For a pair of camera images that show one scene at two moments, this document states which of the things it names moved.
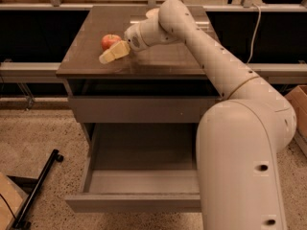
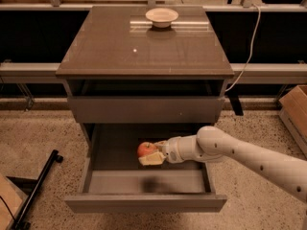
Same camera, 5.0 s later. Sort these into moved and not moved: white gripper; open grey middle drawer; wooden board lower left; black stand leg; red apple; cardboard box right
Moved: red apple; white gripper
Not moved: cardboard box right; open grey middle drawer; black stand leg; wooden board lower left
